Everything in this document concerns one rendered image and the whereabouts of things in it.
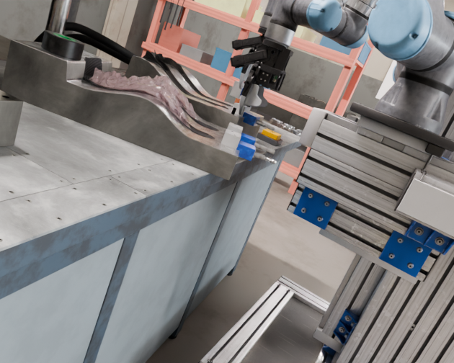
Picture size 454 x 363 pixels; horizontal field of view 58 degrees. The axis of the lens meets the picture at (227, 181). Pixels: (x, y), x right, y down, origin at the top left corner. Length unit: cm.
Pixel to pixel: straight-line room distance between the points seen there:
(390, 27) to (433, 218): 37
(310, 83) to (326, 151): 793
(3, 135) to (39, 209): 18
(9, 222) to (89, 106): 45
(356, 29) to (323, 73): 769
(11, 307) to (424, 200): 70
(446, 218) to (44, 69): 82
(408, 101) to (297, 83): 803
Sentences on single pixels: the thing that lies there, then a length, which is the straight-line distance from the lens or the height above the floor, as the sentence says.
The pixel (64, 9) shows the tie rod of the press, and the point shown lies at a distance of 158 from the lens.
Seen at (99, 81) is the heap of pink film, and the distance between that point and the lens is 94.
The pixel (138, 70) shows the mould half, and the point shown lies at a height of 90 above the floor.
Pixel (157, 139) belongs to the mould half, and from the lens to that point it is 85.
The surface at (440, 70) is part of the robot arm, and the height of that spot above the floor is 116.
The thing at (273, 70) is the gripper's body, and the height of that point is 104.
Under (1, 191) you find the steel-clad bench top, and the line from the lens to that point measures 54.
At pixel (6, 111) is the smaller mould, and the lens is 65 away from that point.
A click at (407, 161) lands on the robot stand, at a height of 96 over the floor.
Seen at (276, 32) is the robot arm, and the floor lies 113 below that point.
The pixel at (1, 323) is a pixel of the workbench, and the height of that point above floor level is 63.
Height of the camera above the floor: 104
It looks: 17 degrees down
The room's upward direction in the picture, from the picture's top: 22 degrees clockwise
